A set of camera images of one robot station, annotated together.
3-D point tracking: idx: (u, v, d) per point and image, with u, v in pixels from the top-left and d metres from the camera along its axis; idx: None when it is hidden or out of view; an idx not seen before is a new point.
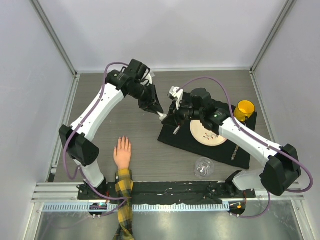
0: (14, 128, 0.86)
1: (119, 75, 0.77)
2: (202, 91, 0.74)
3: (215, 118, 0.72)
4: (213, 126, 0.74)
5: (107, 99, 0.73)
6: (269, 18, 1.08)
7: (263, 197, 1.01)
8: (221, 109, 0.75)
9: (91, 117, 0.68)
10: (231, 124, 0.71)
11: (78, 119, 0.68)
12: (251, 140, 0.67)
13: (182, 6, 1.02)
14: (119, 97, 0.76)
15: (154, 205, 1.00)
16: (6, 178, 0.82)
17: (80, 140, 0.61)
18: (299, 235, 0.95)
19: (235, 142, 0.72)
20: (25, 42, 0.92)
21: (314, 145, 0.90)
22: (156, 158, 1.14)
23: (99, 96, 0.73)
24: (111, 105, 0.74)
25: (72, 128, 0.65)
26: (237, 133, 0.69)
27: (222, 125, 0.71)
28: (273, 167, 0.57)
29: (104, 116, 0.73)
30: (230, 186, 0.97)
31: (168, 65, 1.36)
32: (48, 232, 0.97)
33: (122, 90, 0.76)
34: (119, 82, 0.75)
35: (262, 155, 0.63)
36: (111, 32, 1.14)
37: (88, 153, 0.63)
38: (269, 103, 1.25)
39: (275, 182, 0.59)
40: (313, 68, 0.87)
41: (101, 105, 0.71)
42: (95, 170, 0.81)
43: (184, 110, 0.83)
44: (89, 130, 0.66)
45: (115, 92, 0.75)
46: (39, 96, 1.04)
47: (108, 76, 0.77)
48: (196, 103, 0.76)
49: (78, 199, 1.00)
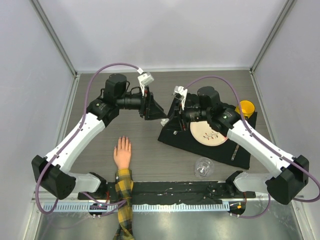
0: (14, 128, 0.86)
1: (101, 105, 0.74)
2: (210, 91, 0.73)
3: (224, 119, 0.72)
4: (221, 127, 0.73)
5: (87, 128, 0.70)
6: (269, 18, 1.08)
7: (263, 197, 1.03)
8: (231, 110, 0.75)
9: (68, 148, 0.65)
10: (243, 128, 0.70)
11: (54, 149, 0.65)
12: (263, 149, 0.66)
13: (183, 6, 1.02)
14: (100, 126, 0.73)
15: (154, 205, 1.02)
16: (6, 179, 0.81)
17: (54, 172, 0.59)
18: (299, 235, 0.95)
19: (244, 147, 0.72)
20: (26, 42, 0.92)
21: (314, 145, 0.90)
22: (156, 158, 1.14)
23: (79, 125, 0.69)
24: (90, 135, 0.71)
25: (47, 158, 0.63)
26: (248, 138, 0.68)
27: (232, 128, 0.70)
28: (285, 180, 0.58)
29: (83, 145, 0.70)
30: (230, 186, 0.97)
31: (168, 65, 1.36)
32: (48, 233, 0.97)
33: (104, 121, 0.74)
34: (101, 113, 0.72)
35: (274, 165, 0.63)
36: (111, 32, 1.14)
37: (63, 185, 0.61)
38: (269, 103, 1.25)
39: (284, 193, 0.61)
40: (314, 68, 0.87)
41: (80, 136, 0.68)
42: (87, 180, 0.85)
43: (191, 110, 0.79)
44: (65, 162, 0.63)
45: (96, 122, 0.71)
46: (39, 95, 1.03)
47: (89, 106, 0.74)
48: (204, 103, 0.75)
49: (78, 199, 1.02)
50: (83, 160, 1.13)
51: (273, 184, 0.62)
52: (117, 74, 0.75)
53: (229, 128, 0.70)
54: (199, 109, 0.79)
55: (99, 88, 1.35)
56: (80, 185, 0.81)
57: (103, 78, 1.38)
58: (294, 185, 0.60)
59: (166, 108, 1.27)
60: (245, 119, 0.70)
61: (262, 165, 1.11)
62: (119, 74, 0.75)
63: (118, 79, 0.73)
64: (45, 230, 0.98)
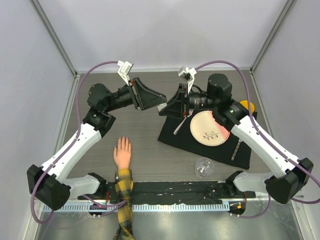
0: (13, 128, 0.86)
1: (98, 116, 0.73)
2: (224, 82, 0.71)
3: (231, 114, 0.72)
4: (225, 121, 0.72)
5: (84, 138, 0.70)
6: (270, 18, 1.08)
7: (263, 197, 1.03)
8: (238, 103, 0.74)
9: (64, 157, 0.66)
10: (249, 125, 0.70)
11: (51, 159, 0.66)
12: (269, 149, 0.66)
13: (182, 6, 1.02)
14: (96, 137, 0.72)
15: (154, 205, 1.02)
16: (6, 178, 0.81)
17: (50, 182, 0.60)
18: (299, 235, 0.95)
19: (249, 145, 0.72)
20: (25, 42, 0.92)
21: (314, 145, 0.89)
22: (156, 158, 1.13)
23: (76, 135, 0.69)
24: (87, 145, 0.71)
25: (43, 168, 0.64)
26: (254, 136, 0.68)
27: (239, 124, 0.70)
28: (289, 183, 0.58)
29: (80, 155, 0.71)
30: (230, 186, 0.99)
31: (168, 65, 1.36)
32: (48, 232, 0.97)
33: (100, 131, 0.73)
34: (98, 124, 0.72)
35: (279, 167, 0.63)
36: (111, 32, 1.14)
37: (58, 195, 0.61)
38: (269, 103, 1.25)
39: (285, 195, 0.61)
40: (314, 68, 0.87)
41: (77, 146, 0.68)
42: (85, 183, 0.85)
43: (196, 96, 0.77)
44: (61, 171, 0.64)
45: (92, 132, 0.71)
46: (39, 95, 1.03)
47: (86, 118, 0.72)
48: (213, 93, 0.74)
49: (78, 199, 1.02)
50: (83, 160, 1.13)
51: (275, 187, 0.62)
52: (96, 88, 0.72)
53: (235, 123, 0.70)
54: (205, 96, 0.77)
55: None
56: (77, 190, 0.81)
57: (103, 77, 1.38)
58: (295, 188, 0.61)
59: None
60: (253, 116, 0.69)
61: (262, 165, 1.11)
62: (96, 87, 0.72)
63: (99, 95, 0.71)
64: (45, 230, 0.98)
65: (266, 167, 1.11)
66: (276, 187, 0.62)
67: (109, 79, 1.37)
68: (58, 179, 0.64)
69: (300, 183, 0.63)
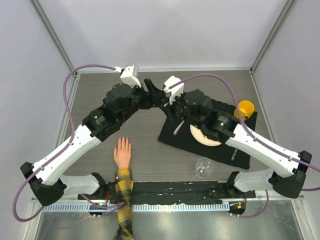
0: (13, 127, 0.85)
1: (99, 118, 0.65)
2: (200, 98, 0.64)
3: (222, 127, 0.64)
4: (218, 135, 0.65)
5: (78, 144, 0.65)
6: (270, 18, 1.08)
7: (263, 196, 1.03)
8: (225, 113, 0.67)
9: (54, 162, 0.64)
10: (244, 134, 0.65)
11: (43, 160, 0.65)
12: (270, 153, 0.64)
13: (182, 6, 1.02)
14: (95, 142, 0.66)
15: (154, 205, 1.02)
16: (7, 178, 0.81)
17: (36, 185, 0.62)
18: (299, 235, 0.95)
19: (246, 152, 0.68)
20: (26, 42, 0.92)
21: (314, 145, 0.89)
22: (156, 158, 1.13)
23: (70, 139, 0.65)
24: (83, 150, 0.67)
25: (33, 168, 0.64)
26: (252, 144, 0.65)
27: (234, 136, 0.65)
28: (300, 182, 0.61)
29: (74, 159, 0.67)
30: (232, 191, 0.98)
31: (168, 65, 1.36)
32: (48, 232, 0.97)
33: (99, 136, 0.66)
34: (97, 128, 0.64)
35: (285, 168, 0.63)
36: (111, 32, 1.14)
37: (45, 195, 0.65)
38: (269, 103, 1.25)
39: (295, 190, 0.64)
40: (314, 67, 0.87)
41: (69, 151, 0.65)
42: (83, 183, 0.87)
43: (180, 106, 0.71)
44: (49, 175, 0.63)
45: (88, 138, 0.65)
46: (38, 95, 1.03)
47: (86, 120, 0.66)
48: (195, 111, 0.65)
49: (78, 199, 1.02)
50: (84, 160, 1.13)
51: (285, 185, 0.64)
52: (123, 87, 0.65)
53: (230, 136, 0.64)
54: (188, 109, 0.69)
55: (99, 88, 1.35)
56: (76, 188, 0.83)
57: (103, 77, 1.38)
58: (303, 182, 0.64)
59: None
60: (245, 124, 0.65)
61: (262, 165, 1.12)
62: (124, 86, 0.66)
63: (121, 93, 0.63)
64: (45, 230, 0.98)
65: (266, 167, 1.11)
66: (287, 186, 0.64)
67: (109, 80, 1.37)
68: (46, 182, 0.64)
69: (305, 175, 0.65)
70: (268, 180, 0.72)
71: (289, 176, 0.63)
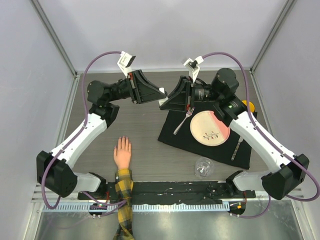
0: (14, 126, 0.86)
1: (103, 107, 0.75)
2: (231, 78, 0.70)
3: (230, 109, 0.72)
4: (224, 116, 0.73)
5: (91, 127, 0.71)
6: (269, 18, 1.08)
7: (263, 196, 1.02)
8: (239, 100, 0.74)
9: (74, 143, 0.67)
10: (247, 120, 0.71)
11: (60, 145, 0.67)
12: (265, 144, 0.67)
13: (182, 6, 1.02)
14: (102, 126, 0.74)
15: (154, 205, 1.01)
16: (7, 178, 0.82)
17: (60, 166, 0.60)
18: (299, 235, 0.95)
19: (246, 139, 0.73)
20: (25, 40, 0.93)
21: (314, 145, 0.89)
22: (156, 158, 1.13)
23: (83, 123, 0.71)
24: (94, 133, 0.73)
25: (52, 153, 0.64)
26: (251, 130, 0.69)
27: (237, 119, 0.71)
28: (283, 177, 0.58)
29: (87, 143, 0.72)
30: (230, 186, 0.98)
31: (168, 65, 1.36)
32: (48, 232, 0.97)
33: (105, 121, 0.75)
34: (104, 115, 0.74)
35: (274, 161, 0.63)
36: (111, 32, 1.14)
37: (66, 181, 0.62)
38: (269, 103, 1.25)
39: (279, 189, 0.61)
40: (314, 67, 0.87)
41: (85, 133, 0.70)
42: (88, 178, 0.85)
43: (199, 87, 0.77)
44: (71, 156, 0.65)
45: (99, 121, 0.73)
46: (39, 95, 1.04)
47: (92, 109, 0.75)
48: (218, 88, 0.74)
49: (78, 199, 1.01)
50: (84, 160, 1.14)
51: (270, 181, 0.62)
52: (93, 86, 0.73)
53: (233, 118, 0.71)
54: (210, 89, 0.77)
55: None
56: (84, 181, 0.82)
57: (103, 77, 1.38)
58: (290, 183, 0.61)
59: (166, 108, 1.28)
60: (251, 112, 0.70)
61: (262, 165, 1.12)
62: (94, 85, 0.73)
63: (96, 92, 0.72)
64: (45, 230, 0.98)
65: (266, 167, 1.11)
66: (271, 181, 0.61)
67: (108, 79, 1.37)
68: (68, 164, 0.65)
69: (296, 179, 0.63)
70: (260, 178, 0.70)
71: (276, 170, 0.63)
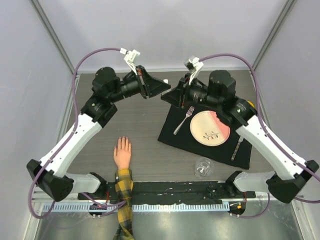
0: (13, 126, 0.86)
1: (97, 105, 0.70)
2: (227, 79, 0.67)
3: (238, 113, 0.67)
4: (231, 120, 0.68)
5: (82, 131, 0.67)
6: (269, 19, 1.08)
7: (263, 197, 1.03)
8: (245, 101, 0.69)
9: (63, 152, 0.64)
10: (257, 126, 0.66)
11: (49, 154, 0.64)
12: (277, 152, 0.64)
13: (182, 6, 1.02)
14: (96, 128, 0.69)
15: (154, 205, 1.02)
16: (7, 178, 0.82)
17: (48, 178, 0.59)
18: (299, 235, 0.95)
19: (255, 146, 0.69)
20: (25, 40, 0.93)
21: (314, 145, 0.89)
22: (156, 158, 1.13)
23: (73, 128, 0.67)
24: (86, 138, 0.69)
25: (41, 163, 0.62)
26: (262, 138, 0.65)
27: (246, 125, 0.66)
28: (297, 188, 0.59)
29: (79, 148, 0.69)
30: (230, 187, 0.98)
31: (168, 65, 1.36)
32: (48, 232, 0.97)
33: (99, 122, 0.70)
34: (97, 114, 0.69)
35: (287, 171, 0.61)
36: (111, 32, 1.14)
37: (58, 189, 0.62)
38: (269, 103, 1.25)
39: (289, 196, 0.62)
40: (314, 68, 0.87)
41: (74, 140, 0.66)
42: (87, 180, 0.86)
43: (195, 89, 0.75)
44: (60, 166, 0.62)
45: (90, 124, 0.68)
46: (38, 95, 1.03)
47: (84, 109, 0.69)
48: (215, 90, 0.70)
49: (78, 199, 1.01)
50: (84, 160, 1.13)
51: (280, 188, 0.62)
52: (105, 71, 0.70)
53: (243, 124, 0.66)
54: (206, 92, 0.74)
55: None
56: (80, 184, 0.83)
57: None
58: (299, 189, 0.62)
59: (166, 108, 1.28)
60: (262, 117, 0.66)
61: (262, 165, 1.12)
62: (105, 71, 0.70)
63: (105, 79, 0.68)
64: (45, 230, 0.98)
65: (266, 167, 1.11)
66: (282, 190, 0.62)
67: None
68: (57, 174, 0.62)
69: None
70: (266, 181, 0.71)
71: (289, 179, 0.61)
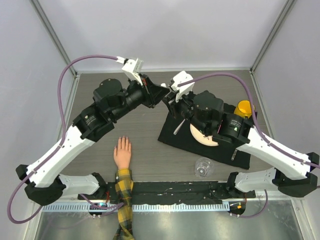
0: (13, 126, 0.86)
1: (90, 118, 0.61)
2: (211, 101, 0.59)
3: (236, 132, 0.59)
4: (231, 141, 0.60)
5: (68, 146, 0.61)
6: (269, 19, 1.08)
7: (263, 196, 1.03)
8: (237, 115, 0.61)
9: (47, 165, 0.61)
10: (259, 138, 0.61)
11: (36, 163, 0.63)
12: (283, 158, 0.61)
13: (182, 6, 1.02)
14: (86, 144, 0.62)
15: (154, 205, 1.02)
16: (7, 178, 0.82)
17: (29, 189, 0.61)
18: (299, 235, 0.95)
19: (259, 156, 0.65)
20: (25, 40, 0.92)
21: (314, 145, 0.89)
22: (156, 158, 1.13)
23: (60, 141, 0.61)
24: (74, 152, 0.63)
25: (27, 171, 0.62)
26: (267, 149, 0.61)
27: (249, 142, 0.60)
28: (314, 185, 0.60)
29: (68, 160, 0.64)
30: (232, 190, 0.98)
31: (168, 65, 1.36)
32: (48, 232, 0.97)
33: (90, 138, 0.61)
34: (88, 130, 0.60)
35: (299, 172, 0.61)
36: (111, 32, 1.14)
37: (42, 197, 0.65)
38: (269, 103, 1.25)
39: (305, 192, 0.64)
40: (314, 68, 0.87)
41: (60, 154, 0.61)
42: (84, 182, 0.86)
43: (186, 106, 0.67)
44: (42, 179, 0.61)
45: (79, 140, 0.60)
46: (38, 95, 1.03)
47: (77, 121, 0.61)
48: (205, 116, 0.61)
49: (78, 199, 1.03)
50: (84, 160, 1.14)
51: (297, 188, 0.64)
52: (111, 82, 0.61)
53: (245, 142, 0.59)
54: None
55: None
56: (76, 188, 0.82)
57: (103, 77, 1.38)
58: None
59: (166, 108, 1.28)
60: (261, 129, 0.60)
61: (262, 165, 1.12)
62: (112, 82, 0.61)
63: (110, 91, 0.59)
64: (45, 230, 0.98)
65: (266, 167, 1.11)
66: (298, 189, 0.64)
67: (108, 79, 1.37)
68: (40, 185, 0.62)
69: None
70: (274, 182, 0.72)
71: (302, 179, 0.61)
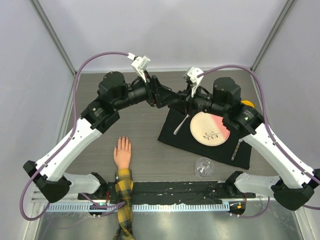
0: (14, 126, 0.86)
1: (98, 110, 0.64)
2: (231, 85, 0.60)
3: (246, 121, 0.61)
4: (239, 128, 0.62)
5: (79, 137, 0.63)
6: (269, 18, 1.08)
7: (263, 197, 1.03)
8: (251, 108, 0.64)
9: (58, 157, 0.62)
10: (265, 135, 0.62)
11: (45, 157, 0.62)
12: (285, 161, 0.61)
13: (182, 6, 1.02)
14: (96, 134, 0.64)
15: (154, 205, 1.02)
16: (7, 178, 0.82)
17: (40, 183, 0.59)
18: (299, 235, 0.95)
19: (261, 154, 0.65)
20: (25, 40, 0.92)
21: (314, 145, 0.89)
22: (157, 158, 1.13)
23: (70, 133, 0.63)
24: (85, 143, 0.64)
25: (37, 166, 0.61)
26: (270, 147, 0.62)
27: (255, 134, 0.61)
28: (306, 196, 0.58)
29: (78, 152, 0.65)
30: (230, 187, 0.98)
31: (168, 65, 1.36)
32: (48, 232, 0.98)
33: (99, 128, 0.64)
34: (96, 120, 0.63)
35: (295, 180, 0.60)
36: (111, 32, 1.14)
37: (52, 193, 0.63)
38: (269, 102, 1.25)
39: (296, 202, 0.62)
40: (314, 67, 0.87)
41: (71, 145, 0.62)
42: (86, 181, 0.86)
43: (201, 98, 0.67)
44: (54, 172, 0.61)
45: (89, 130, 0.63)
46: (38, 95, 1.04)
47: (85, 112, 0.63)
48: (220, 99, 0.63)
49: (78, 199, 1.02)
50: (84, 160, 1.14)
51: (287, 195, 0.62)
52: (114, 75, 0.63)
53: (251, 133, 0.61)
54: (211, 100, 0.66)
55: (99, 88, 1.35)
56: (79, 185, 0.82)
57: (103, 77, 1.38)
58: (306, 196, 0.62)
59: (166, 108, 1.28)
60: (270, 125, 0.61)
61: (262, 165, 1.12)
62: (116, 75, 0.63)
63: (114, 83, 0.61)
64: (45, 230, 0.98)
65: (266, 167, 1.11)
66: (289, 196, 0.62)
67: None
68: (51, 179, 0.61)
69: None
70: (273, 188, 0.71)
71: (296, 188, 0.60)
